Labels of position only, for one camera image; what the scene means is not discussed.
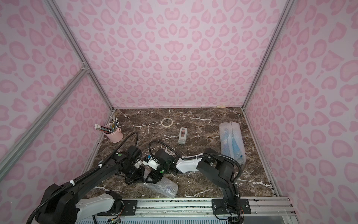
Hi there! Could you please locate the bubble wrap sheet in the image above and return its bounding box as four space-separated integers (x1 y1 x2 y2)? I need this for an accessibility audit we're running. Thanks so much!
219 122 235 158
230 122 246 166
143 177 179 199

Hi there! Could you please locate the white tape dispenser pink roll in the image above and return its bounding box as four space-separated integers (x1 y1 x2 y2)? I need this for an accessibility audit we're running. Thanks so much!
178 127 188 145

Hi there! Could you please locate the blue glass bottle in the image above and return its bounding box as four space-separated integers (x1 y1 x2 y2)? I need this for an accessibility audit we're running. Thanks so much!
221 132 231 155

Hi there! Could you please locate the blue bottle with label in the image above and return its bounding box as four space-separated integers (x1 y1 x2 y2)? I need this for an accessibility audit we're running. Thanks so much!
233 135 244 160

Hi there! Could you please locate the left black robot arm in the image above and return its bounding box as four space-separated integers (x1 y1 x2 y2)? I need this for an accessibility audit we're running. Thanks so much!
26 132 144 224

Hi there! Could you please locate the beige masking tape roll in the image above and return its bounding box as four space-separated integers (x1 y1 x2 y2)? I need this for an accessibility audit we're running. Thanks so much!
161 117 173 128

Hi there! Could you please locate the pink pen cup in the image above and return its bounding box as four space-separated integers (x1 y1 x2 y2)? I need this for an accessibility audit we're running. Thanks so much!
104 123 123 143

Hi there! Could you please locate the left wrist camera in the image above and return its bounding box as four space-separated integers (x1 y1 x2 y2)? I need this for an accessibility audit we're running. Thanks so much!
134 160 143 169

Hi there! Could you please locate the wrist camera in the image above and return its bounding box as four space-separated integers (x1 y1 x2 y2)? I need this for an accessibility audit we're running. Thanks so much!
142 155 160 170
134 160 143 169

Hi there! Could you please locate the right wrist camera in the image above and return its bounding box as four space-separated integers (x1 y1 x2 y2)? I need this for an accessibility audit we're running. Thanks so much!
142 155 160 170

